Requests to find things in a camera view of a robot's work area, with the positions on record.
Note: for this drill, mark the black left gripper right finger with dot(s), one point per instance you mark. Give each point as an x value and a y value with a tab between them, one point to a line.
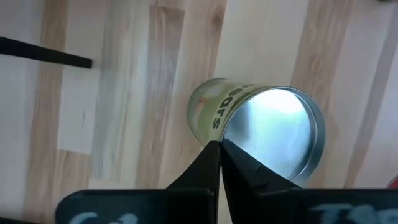
245	177

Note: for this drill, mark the red orange label can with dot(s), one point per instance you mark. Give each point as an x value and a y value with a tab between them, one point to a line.
394	183

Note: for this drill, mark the wooden shelf with black frame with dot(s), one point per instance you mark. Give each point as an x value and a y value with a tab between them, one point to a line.
46	54

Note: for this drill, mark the green pears label can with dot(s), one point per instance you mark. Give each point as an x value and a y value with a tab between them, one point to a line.
211	105

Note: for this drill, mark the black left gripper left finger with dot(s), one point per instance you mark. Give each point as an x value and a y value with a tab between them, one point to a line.
199	174

